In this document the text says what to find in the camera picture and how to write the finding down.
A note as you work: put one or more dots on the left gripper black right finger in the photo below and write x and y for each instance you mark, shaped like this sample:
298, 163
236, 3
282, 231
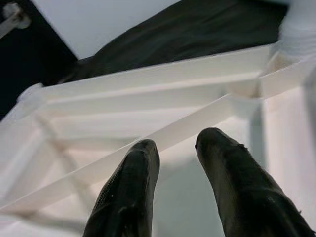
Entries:
242, 192

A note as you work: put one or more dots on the white plastic children table top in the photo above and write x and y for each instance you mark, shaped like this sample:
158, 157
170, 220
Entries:
148, 98

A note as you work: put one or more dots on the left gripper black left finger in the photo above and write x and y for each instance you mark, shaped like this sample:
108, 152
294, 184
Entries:
128, 192

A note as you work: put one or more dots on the black plastic table cover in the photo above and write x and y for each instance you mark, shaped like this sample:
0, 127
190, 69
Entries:
197, 32

